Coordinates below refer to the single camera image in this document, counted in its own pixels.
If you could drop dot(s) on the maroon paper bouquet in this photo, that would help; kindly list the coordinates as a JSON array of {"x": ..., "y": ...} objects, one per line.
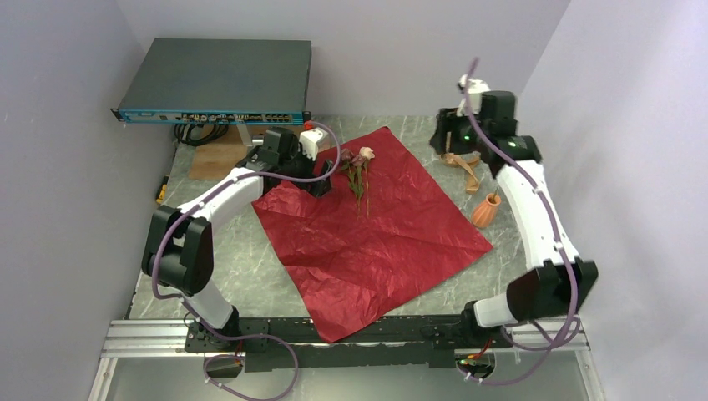
[{"x": 352, "y": 261}]

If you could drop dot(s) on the grey blue network switch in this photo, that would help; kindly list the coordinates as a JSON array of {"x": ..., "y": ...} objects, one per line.
[{"x": 219, "y": 81}]

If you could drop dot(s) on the tan satin ribbon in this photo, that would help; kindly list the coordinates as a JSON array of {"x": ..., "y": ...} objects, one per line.
[{"x": 472, "y": 182}]

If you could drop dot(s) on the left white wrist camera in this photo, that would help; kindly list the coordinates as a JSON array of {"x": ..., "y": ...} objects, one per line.
[{"x": 313, "y": 140}]

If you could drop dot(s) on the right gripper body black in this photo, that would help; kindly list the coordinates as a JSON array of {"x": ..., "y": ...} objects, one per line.
[{"x": 464, "y": 136}]

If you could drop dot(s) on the orange ribbed ceramic vase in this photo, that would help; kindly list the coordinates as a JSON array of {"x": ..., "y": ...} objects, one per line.
[{"x": 483, "y": 214}]

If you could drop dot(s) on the yellow black tool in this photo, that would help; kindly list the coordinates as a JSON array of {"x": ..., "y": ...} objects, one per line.
[{"x": 159, "y": 196}]

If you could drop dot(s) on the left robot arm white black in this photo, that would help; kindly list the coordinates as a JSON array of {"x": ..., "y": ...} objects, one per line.
[{"x": 179, "y": 251}]

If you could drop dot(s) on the wooden board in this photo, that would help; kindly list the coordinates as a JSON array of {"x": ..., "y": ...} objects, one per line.
[{"x": 217, "y": 159}]

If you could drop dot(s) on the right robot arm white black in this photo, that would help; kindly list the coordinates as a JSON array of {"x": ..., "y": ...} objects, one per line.
[{"x": 558, "y": 279}]

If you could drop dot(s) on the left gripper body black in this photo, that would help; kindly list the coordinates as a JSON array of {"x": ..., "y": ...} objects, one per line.
[{"x": 298, "y": 164}]

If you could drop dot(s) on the metal stand bracket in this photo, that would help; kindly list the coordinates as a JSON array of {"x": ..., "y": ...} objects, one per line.
[{"x": 251, "y": 135}]

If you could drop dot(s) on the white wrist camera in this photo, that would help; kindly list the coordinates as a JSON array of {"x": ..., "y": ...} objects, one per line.
[
  {"x": 472, "y": 88},
  {"x": 313, "y": 140}
]

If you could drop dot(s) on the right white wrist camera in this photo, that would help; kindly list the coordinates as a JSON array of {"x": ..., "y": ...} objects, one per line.
[{"x": 472, "y": 88}]

